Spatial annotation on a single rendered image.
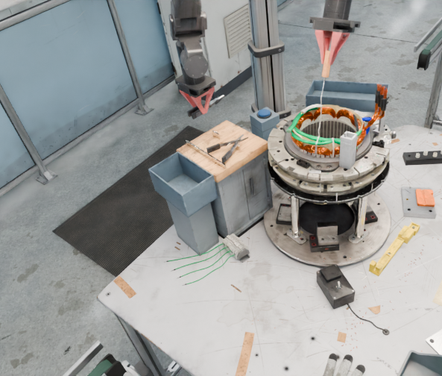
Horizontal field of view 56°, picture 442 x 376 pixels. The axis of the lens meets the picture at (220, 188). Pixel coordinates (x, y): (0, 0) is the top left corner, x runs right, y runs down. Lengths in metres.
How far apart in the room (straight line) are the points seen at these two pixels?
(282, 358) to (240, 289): 0.23
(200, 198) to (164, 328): 0.37
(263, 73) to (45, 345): 1.64
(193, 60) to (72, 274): 1.76
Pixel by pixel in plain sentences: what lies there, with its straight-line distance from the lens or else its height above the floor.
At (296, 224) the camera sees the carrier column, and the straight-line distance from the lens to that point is 1.24.
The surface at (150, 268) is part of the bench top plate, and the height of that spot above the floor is 0.78.
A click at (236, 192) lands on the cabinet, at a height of 0.96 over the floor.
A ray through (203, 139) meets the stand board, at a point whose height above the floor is 1.06.
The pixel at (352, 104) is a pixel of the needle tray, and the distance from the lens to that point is 1.41.
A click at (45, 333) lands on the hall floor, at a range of 2.37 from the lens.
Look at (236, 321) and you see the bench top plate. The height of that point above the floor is 0.78.
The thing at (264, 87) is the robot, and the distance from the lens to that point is 1.54.
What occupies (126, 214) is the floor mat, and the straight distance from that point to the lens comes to 2.70.
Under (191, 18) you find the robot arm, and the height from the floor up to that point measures 1.44.
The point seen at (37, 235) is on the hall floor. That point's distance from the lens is 2.88.
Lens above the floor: 1.78
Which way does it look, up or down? 41 degrees down
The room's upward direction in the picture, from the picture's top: 11 degrees counter-clockwise
